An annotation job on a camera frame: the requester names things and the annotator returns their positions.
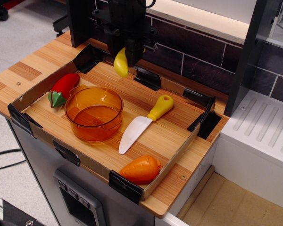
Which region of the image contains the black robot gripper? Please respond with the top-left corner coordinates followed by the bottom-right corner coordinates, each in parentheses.
top-left (92, 7), bottom-right (158, 67)

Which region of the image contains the yellow toy banana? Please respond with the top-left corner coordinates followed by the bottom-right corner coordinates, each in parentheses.
top-left (114, 47), bottom-right (129, 78)

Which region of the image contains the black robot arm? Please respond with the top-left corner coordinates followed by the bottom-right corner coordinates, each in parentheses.
top-left (92, 0), bottom-right (158, 67)

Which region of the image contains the cardboard fence with black tape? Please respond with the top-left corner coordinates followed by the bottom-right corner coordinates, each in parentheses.
top-left (8, 45), bottom-right (220, 203)

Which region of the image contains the orange transparent plastic pot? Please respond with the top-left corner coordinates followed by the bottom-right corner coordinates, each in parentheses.
top-left (64, 85), bottom-right (124, 142)

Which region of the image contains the red toy chili pepper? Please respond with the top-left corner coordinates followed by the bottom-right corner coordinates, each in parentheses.
top-left (48, 73), bottom-right (80, 108)

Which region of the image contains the orange toy carrot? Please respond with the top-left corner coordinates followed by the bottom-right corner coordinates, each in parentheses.
top-left (119, 155), bottom-right (161, 185)

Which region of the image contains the white toy sink drainboard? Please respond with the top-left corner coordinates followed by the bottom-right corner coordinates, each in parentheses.
top-left (219, 89), bottom-right (283, 175)

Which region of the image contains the grey toy oven front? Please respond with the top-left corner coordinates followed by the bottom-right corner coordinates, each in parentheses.
top-left (53, 170), bottom-right (106, 226)

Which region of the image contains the black vertical post left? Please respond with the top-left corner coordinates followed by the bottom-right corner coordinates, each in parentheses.
top-left (66, 0), bottom-right (96, 48)

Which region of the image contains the black vertical post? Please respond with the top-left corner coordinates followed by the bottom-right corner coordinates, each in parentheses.
top-left (66, 0), bottom-right (96, 48)
top-left (224, 0), bottom-right (282, 117)

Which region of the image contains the yellow handled toy knife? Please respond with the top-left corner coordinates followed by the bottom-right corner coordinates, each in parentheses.
top-left (118, 95), bottom-right (174, 154)

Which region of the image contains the black vertical post right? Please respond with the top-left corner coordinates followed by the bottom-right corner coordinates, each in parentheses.
top-left (224, 0), bottom-right (282, 117)

